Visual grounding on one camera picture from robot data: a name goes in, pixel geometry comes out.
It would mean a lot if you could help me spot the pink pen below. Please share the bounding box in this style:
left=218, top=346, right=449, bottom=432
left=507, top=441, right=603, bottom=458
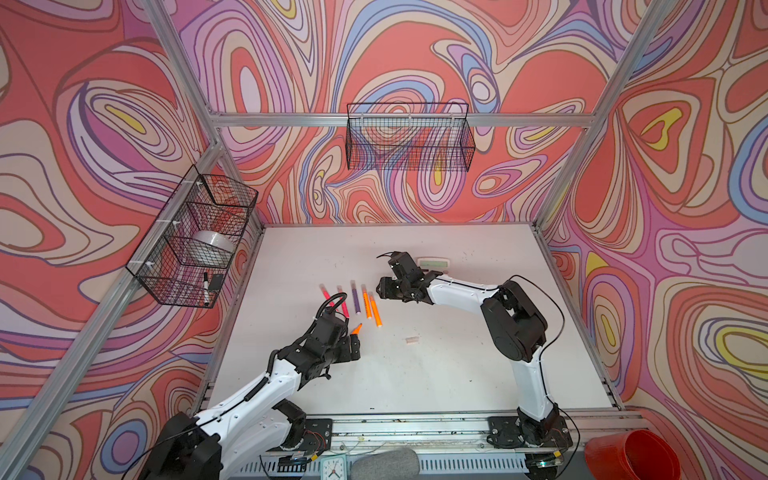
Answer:
left=319, top=283, right=331, bottom=300
left=337, top=285, right=350, bottom=320

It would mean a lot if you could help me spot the purple pen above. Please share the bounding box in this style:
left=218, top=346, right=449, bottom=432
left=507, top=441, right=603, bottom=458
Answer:
left=350, top=280, right=362, bottom=314

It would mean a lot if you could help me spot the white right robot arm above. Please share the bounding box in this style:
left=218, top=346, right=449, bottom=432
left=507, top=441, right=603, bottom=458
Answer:
left=376, top=251, right=561, bottom=449

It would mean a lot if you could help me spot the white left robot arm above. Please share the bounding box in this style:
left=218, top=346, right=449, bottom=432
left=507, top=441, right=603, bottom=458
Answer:
left=138, top=310, right=360, bottom=479

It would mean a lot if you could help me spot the pink desk calculator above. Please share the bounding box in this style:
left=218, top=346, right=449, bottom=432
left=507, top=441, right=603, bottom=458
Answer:
left=416, top=257, right=451, bottom=271

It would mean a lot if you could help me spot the small white clock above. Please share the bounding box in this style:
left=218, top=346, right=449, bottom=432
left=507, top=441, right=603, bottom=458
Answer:
left=320, top=455, right=348, bottom=480

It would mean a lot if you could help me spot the black marker in basket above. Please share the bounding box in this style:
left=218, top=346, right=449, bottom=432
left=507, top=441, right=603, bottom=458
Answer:
left=202, top=271, right=210, bottom=307

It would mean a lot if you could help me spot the silver tape roll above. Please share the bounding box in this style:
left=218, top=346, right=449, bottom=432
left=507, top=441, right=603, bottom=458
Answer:
left=192, top=230, right=235, bottom=253

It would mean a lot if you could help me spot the red bucket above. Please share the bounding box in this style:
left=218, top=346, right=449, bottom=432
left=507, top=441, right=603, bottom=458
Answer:
left=584, top=430, right=682, bottom=480

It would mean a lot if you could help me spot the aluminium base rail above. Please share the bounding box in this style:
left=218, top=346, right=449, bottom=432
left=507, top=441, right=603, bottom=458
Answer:
left=167, top=410, right=649, bottom=475

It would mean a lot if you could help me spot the black wire basket back wall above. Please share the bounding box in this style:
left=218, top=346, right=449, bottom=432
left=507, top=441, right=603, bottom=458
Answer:
left=345, top=101, right=476, bottom=172

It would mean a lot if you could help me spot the black wire basket wall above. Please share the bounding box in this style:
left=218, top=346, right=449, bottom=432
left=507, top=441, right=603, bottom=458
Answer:
left=345, top=101, right=476, bottom=172
left=126, top=166, right=258, bottom=309

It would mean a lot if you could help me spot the black wire basket left wall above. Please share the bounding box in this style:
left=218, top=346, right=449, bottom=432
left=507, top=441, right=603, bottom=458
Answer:
left=126, top=166, right=258, bottom=309

